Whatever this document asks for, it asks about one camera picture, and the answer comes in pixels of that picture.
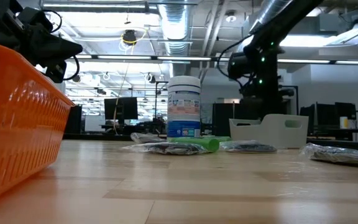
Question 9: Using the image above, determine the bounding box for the silver spiral ceiling duct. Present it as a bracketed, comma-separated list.
[157, 0, 192, 57]

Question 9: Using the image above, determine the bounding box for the green travel bottle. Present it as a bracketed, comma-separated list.
[167, 136, 221, 154]
[201, 135, 232, 143]

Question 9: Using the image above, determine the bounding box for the black pole stand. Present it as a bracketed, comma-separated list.
[154, 81, 169, 119]

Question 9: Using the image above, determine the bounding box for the silver slanted ceiling duct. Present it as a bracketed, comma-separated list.
[225, 0, 293, 69]

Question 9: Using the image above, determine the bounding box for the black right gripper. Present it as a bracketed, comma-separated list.
[239, 83, 295, 121]

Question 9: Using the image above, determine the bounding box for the black overhead light bar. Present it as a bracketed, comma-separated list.
[20, 54, 358, 65]

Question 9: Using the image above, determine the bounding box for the black desk monitor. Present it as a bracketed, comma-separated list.
[335, 101, 357, 121]
[316, 103, 335, 127]
[300, 104, 316, 127]

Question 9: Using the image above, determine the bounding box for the black tall cabinet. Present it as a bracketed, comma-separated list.
[63, 105, 83, 134]

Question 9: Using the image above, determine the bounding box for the white wipes canister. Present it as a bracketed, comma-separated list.
[167, 75, 202, 138]

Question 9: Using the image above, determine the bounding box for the grey plastic bin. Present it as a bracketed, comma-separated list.
[229, 113, 310, 149]

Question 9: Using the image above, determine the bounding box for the orange plastic basket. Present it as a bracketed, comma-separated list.
[0, 40, 76, 208]

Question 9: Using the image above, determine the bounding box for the black ceiling cable reel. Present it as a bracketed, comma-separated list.
[122, 29, 137, 46]

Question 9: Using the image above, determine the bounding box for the bagged cable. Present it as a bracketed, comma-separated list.
[300, 142, 358, 167]

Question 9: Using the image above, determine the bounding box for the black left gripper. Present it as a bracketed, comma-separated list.
[11, 7, 84, 84]

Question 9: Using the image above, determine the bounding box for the black monitor with stand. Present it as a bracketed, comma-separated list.
[104, 96, 139, 125]

